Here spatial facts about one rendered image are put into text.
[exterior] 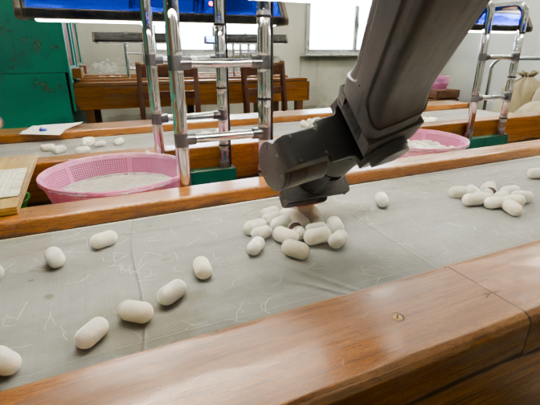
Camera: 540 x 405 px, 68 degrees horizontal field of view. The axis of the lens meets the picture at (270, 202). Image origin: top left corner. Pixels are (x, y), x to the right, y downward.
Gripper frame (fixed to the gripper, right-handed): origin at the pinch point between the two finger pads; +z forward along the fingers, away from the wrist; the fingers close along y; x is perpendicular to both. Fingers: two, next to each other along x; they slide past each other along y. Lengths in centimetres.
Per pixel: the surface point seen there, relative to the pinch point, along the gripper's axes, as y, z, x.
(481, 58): -82, 15, -38
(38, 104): 55, 211, -161
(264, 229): 8.1, -6.4, 5.7
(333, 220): -1.2, -8.4, 6.7
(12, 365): 35.4, -16.9, 14.9
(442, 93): -441, 314, -217
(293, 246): 7.1, -11.5, 9.6
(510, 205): -29.6, -12.4, 10.7
